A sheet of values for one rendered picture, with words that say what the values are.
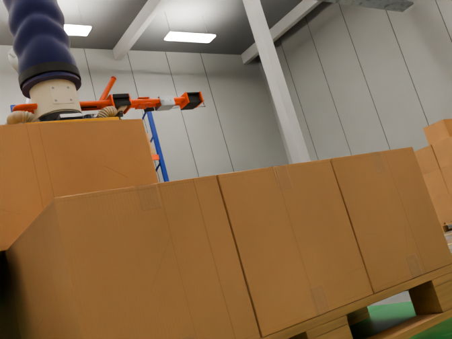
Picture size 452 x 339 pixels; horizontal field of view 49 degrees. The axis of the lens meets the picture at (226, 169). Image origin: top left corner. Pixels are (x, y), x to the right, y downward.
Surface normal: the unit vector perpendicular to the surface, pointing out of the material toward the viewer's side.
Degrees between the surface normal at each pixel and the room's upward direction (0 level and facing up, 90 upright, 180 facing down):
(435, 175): 90
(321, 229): 90
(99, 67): 90
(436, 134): 90
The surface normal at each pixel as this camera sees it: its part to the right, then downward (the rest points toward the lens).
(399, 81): -0.80, 0.11
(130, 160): 0.55, -0.32
